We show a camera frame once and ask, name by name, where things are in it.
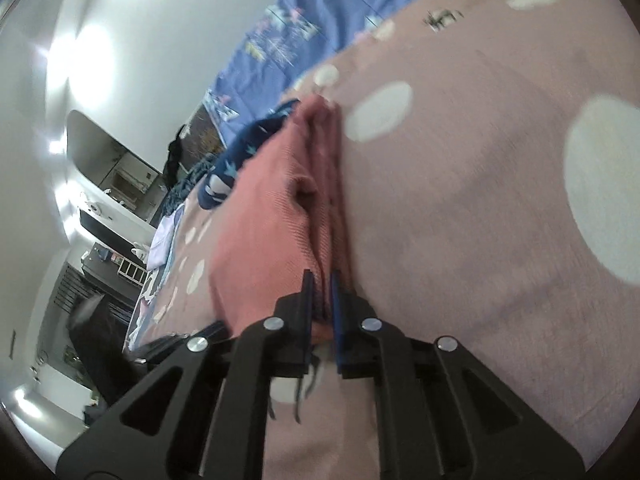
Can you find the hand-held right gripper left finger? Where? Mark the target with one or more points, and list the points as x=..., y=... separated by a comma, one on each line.
x=307, y=296

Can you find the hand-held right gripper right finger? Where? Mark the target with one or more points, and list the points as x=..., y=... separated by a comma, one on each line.
x=336, y=312

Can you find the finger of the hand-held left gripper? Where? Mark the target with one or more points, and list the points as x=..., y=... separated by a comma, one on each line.
x=175, y=342

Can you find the pink knit shirt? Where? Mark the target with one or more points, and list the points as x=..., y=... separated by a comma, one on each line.
x=265, y=220

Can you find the dark cabinet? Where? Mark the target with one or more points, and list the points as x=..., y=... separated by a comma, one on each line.
x=107, y=270

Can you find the white lavender cloth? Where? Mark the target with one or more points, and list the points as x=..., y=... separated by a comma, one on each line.
x=162, y=240

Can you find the white dresser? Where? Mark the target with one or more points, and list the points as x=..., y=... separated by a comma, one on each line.
x=105, y=217

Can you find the navy star-print garment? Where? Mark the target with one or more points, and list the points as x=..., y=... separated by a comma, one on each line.
x=225, y=180

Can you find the teal fuzzy blanket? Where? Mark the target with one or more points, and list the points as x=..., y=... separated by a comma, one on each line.
x=187, y=185

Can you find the arched mirror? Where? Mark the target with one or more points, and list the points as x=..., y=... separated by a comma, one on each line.
x=115, y=170

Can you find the black hanging bag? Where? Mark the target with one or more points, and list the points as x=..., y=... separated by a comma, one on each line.
x=175, y=160

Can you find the pink dotted deer blanket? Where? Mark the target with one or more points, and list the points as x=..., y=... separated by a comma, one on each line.
x=475, y=185

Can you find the dark patterned cloth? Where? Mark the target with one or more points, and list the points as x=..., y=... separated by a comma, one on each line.
x=205, y=130

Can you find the blue tree-print quilt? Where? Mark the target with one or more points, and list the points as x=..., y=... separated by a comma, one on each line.
x=310, y=25

